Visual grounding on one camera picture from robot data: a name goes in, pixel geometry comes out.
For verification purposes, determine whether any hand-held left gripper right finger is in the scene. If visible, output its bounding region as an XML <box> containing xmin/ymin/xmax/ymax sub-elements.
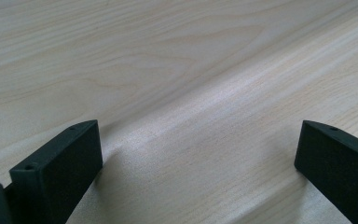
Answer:
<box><xmin>294</xmin><ymin>119</ymin><xmax>358</xmax><ymax>224</ymax></box>

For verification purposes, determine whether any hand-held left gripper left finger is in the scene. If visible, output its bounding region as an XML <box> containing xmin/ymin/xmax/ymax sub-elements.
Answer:
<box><xmin>4</xmin><ymin>119</ymin><xmax>103</xmax><ymax>224</ymax></box>

